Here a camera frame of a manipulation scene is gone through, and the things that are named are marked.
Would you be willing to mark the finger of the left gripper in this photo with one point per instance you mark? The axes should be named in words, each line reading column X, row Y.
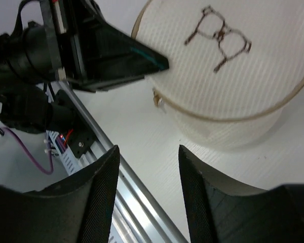
column 106, row 58

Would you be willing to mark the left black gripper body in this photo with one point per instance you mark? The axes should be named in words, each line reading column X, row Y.
column 62, row 28

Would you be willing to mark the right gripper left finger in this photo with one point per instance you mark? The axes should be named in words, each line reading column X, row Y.
column 76, row 209

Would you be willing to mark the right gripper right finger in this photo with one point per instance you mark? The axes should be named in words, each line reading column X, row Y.
column 220, row 208

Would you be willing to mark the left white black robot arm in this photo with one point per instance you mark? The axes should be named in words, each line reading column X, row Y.
column 24, row 64

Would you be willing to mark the white slotted cable duct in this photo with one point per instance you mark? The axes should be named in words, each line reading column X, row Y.
column 65, row 154

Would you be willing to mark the aluminium mounting rail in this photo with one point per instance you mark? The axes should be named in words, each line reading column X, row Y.
column 137, row 216

